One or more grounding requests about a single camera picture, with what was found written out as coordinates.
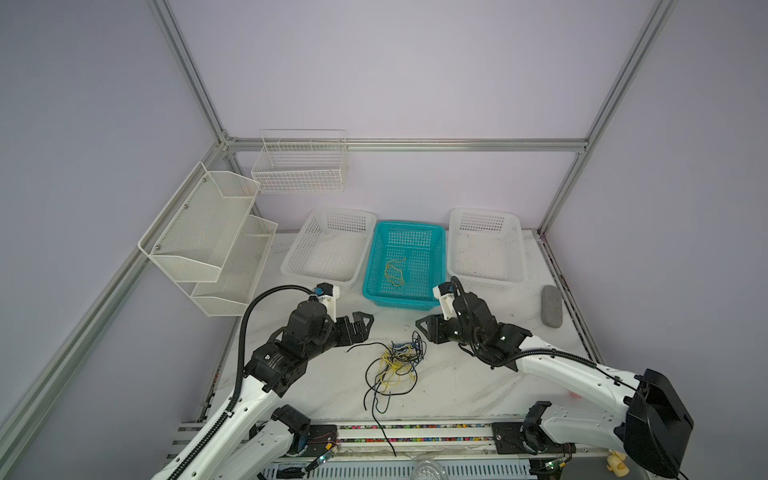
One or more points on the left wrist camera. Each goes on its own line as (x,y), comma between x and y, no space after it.
(328,295)

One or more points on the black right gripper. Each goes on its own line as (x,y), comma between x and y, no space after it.
(433,328)

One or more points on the white mesh wall shelf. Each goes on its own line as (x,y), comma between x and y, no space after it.
(210,243)

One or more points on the white plastic basket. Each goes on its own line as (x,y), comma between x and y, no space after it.
(486,248)
(331,246)

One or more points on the small yellow figure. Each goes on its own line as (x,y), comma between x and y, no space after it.
(616,464)

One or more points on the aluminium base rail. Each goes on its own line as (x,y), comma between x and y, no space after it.
(443,450)

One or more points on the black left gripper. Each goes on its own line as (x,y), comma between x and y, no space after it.
(360,332)

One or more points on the teal plastic basket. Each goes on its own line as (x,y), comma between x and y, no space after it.
(406,261)

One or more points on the white plastic basket left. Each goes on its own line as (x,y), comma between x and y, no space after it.
(331,246)

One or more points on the white wire wall basket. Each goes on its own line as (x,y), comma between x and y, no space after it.
(298,161)

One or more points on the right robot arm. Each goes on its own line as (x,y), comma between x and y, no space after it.
(639,415)

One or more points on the white plastic basket right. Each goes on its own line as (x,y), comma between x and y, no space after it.
(486,248)

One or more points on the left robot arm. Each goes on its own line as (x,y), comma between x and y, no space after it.
(250,431)

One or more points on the grey oval stone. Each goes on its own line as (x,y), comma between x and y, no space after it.
(551,312)

